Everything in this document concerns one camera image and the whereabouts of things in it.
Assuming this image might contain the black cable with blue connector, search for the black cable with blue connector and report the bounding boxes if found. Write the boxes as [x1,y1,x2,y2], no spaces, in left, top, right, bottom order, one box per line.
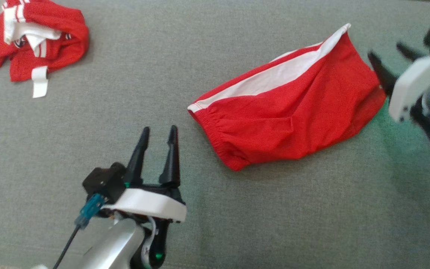
[53,194,105,269]

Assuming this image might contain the red shorts with white stripe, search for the red shorts with white stripe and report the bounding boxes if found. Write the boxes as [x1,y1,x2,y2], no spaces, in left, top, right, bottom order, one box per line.
[187,23,387,171]

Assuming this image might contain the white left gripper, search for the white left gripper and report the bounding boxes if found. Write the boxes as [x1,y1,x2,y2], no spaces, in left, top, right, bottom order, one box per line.
[103,125,187,269]

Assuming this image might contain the red shirt with white sleeves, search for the red shirt with white sleeves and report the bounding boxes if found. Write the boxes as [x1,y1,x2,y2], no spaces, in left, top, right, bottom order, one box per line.
[0,0,90,99]

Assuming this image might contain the large grey sofa chaise cushion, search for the large grey sofa chaise cushion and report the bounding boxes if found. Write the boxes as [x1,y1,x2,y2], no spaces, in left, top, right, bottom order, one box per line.
[0,0,430,269]

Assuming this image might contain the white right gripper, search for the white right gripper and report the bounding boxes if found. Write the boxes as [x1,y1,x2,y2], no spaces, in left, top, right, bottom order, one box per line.
[367,42,430,147]

